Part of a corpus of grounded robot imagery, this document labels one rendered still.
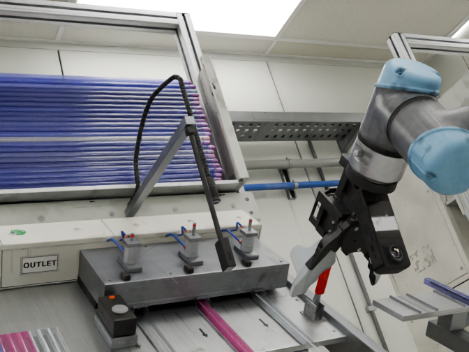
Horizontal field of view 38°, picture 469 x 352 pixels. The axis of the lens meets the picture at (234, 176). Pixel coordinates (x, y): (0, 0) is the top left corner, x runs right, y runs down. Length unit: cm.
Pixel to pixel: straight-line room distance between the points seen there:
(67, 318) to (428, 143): 61
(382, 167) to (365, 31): 329
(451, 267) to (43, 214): 119
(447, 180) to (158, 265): 54
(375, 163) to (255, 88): 293
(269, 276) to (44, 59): 240
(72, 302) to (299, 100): 291
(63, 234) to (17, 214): 12
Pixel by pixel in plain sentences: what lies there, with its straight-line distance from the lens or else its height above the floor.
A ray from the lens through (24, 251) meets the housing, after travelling 116.
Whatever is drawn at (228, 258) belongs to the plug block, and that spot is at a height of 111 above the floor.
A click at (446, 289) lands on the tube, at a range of 129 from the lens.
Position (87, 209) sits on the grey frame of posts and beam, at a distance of 131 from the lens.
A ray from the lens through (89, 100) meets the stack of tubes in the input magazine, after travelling 140.
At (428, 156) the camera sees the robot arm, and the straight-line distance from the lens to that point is 77.
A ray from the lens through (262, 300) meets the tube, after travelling 119.
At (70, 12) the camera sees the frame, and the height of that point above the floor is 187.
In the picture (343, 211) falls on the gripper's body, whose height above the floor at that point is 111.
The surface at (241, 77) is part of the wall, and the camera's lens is 380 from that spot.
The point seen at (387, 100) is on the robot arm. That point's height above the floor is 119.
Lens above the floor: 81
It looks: 25 degrees up
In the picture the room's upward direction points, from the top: 17 degrees counter-clockwise
